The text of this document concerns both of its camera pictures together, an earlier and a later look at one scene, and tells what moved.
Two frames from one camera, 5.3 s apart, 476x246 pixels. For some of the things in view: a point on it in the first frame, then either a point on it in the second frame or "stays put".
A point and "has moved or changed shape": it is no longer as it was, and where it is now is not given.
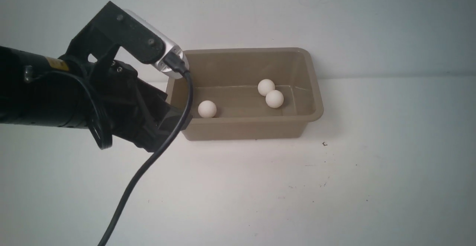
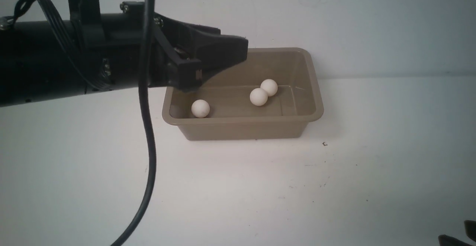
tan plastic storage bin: (249, 94) stays put
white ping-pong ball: (274, 99) to (258, 96)
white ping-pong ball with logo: (207, 109) has moved or changed shape
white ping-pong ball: (265, 86) stays put
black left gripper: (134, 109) to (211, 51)
